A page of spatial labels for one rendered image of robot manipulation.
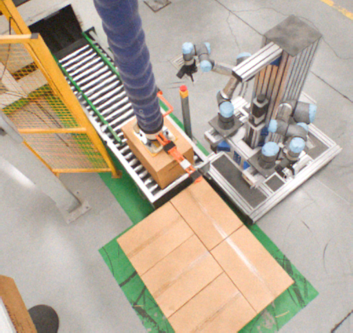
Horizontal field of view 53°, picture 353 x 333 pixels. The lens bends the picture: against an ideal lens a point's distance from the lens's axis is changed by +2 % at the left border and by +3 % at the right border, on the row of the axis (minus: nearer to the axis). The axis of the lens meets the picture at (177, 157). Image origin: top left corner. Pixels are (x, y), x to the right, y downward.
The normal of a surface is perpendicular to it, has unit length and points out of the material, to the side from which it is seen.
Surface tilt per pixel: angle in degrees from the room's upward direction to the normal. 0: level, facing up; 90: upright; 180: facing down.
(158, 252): 0
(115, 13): 78
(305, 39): 0
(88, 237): 0
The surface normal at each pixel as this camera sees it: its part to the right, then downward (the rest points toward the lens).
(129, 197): -0.09, -0.46
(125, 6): 0.45, 0.65
